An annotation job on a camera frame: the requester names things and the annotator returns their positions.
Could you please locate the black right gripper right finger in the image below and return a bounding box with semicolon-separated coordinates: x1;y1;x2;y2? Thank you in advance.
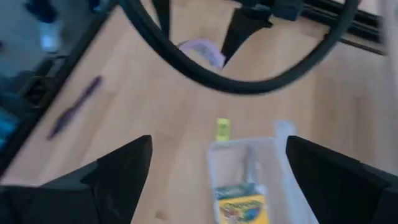
285;135;398;224

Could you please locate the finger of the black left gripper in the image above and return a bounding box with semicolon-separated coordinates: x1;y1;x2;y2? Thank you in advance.
151;0;172;40
221;7;274;67

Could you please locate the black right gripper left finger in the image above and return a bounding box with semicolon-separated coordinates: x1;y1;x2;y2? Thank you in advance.
0;134;154;224

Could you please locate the pink sticky note pad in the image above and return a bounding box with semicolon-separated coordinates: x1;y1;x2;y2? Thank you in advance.
178;38;227;70

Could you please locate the purple pen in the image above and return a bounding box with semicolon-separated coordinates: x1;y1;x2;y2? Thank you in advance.
45;75;104;141

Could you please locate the yellow-green eraser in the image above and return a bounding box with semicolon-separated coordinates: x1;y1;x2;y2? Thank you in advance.
215;118;232;142

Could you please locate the yellow crayon box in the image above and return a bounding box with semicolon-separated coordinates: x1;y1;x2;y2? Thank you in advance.
213;182;271;224

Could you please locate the clear plastic pencil box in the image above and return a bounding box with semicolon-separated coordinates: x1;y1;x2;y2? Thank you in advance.
206;120;322;224

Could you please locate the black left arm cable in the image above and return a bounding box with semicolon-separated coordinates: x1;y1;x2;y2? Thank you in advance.
119;0;362;95

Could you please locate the black aluminium table frame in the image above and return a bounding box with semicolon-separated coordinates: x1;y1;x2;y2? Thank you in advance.
297;0;388;57

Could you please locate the black table edge rail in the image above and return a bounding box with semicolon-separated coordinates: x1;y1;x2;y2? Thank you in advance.
0;0;121;179

